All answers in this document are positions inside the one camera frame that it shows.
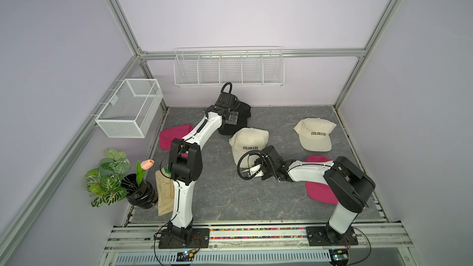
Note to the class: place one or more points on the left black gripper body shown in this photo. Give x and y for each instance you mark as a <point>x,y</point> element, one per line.
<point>233,118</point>

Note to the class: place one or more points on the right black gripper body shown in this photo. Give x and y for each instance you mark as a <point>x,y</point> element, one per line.
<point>267,171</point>

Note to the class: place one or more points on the black cap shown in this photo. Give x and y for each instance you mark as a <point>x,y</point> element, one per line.
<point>244,113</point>

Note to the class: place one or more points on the cream Colorado cap back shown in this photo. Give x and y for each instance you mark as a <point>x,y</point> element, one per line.
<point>247,139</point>

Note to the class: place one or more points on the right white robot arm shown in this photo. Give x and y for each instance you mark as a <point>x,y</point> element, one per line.
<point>349,184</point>

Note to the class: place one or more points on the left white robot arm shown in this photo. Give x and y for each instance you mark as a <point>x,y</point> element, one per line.
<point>186,163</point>

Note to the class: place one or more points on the pink cap right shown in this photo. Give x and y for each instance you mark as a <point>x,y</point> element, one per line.
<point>318,191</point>

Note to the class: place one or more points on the pink cap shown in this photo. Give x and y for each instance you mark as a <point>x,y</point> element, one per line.
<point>168,135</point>
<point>318,191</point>

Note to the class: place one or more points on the pink cap left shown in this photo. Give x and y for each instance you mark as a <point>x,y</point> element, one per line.
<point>168,135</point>

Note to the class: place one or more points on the beige cap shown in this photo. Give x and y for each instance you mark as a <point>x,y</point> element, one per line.
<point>165,188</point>

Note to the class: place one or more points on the pink artificial tulip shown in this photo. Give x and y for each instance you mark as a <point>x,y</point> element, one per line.
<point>141,169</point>

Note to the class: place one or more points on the black plant pot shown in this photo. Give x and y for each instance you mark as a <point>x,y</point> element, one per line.
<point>142,195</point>

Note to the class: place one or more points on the green potted plant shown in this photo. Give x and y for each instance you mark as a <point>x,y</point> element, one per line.
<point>107,184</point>

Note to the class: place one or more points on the white wire shelf basket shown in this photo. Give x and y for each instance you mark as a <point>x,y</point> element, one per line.
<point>240,65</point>

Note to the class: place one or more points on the aluminium frame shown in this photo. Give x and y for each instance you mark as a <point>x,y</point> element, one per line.
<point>19,228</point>

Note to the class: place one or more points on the white wire side basket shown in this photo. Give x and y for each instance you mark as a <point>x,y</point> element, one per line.
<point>131,109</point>

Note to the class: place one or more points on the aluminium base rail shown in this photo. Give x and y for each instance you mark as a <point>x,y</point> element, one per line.
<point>266,243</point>

